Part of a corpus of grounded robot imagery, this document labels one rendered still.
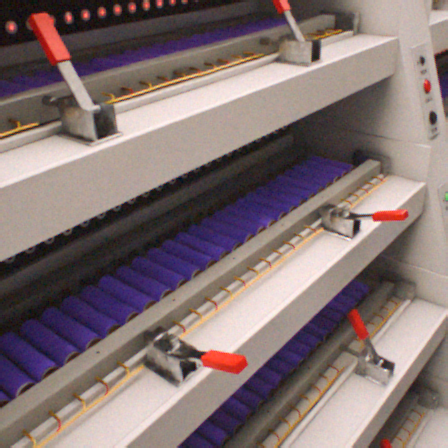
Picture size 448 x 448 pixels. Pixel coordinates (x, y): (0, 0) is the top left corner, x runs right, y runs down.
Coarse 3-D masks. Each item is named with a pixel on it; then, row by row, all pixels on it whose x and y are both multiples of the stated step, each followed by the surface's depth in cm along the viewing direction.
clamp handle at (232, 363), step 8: (176, 344) 41; (176, 352) 41; (184, 352) 40; (192, 352) 40; (200, 352) 39; (208, 352) 39; (216, 352) 38; (224, 352) 38; (192, 360) 39; (200, 360) 38; (208, 360) 38; (216, 360) 37; (224, 360) 37; (232, 360) 36; (240, 360) 36; (216, 368) 37; (224, 368) 37; (232, 368) 36; (240, 368) 36
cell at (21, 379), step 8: (0, 360) 41; (8, 360) 41; (0, 368) 40; (8, 368) 40; (16, 368) 40; (0, 376) 40; (8, 376) 40; (16, 376) 39; (24, 376) 40; (0, 384) 40; (8, 384) 39; (16, 384) 39; (24, 384) 39; (8, 392) 39; (16, 392) 39
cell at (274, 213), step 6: (240, 198) 64; (240, 204) 63; (246, 204) 63; (252, 204) 63; (258, 204) 62; (258, 210) 62; (264, 210) 61; (270, 210) 61; (276, 210) 61; (282, 210) 61; (270, 216) 61; (276, 216) 60
